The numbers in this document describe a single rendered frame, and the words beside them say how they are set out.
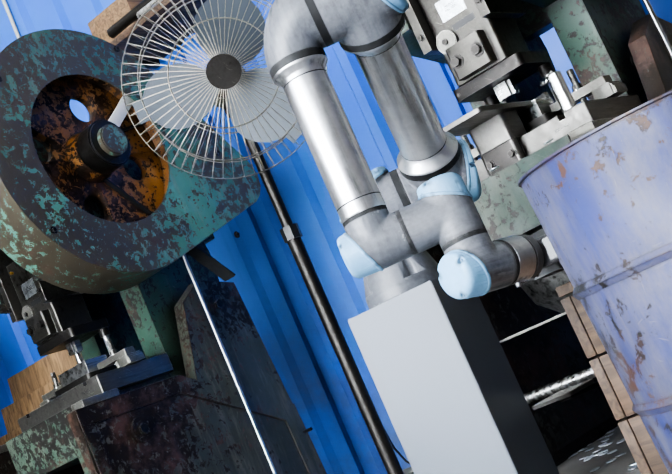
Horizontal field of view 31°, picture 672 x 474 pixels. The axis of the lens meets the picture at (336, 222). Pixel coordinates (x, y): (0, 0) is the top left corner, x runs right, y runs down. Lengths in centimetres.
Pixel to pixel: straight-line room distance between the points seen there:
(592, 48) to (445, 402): 119
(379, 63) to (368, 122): 244
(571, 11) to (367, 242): 132
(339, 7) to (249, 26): 161
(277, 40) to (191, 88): 156
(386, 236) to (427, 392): 38
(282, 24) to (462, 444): 77
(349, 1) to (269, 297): 304
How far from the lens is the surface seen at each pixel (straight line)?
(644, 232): 143
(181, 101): 345
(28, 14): 574
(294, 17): 197
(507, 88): 293
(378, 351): 218
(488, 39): 288
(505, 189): 271
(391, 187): 221
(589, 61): 305
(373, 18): 199
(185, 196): 395
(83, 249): 361
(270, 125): 351
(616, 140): 143
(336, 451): 487
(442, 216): 188
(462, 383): 213
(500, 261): 188
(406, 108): 210
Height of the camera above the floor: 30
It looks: 8 degrees up
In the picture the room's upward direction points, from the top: 24 degrees counter-clockwise
